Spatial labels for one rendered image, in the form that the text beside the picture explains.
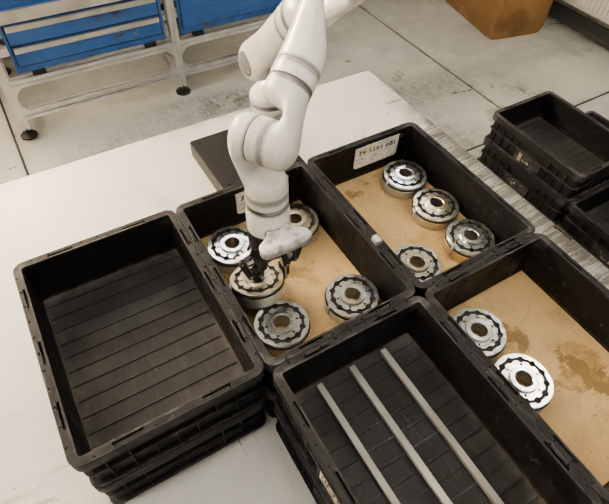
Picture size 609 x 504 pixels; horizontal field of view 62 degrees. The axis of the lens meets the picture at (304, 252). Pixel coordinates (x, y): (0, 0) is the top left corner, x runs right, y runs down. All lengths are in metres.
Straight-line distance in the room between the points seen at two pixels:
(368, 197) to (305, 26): 0.52
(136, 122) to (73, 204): 1.49
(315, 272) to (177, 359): 0.32
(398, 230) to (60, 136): 2.12
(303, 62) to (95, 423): 0.65
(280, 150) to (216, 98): 2.29
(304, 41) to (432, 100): 2.35
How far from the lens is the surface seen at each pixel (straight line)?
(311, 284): 1.01
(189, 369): 0.93
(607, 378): 1.07
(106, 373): 0.96
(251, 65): 1.18
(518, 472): 0.93
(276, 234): 0.81
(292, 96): 0.73
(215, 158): 1.40
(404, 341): 0.96
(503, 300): 1.08
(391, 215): 1.15
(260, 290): 0.93
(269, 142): 0.70
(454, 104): 3.09
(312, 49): 0.76
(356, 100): 1.72
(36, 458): 1.09
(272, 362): 0.80
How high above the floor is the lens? 1.65
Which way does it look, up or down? 51 degrees down
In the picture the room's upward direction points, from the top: 3 degrees clockwise
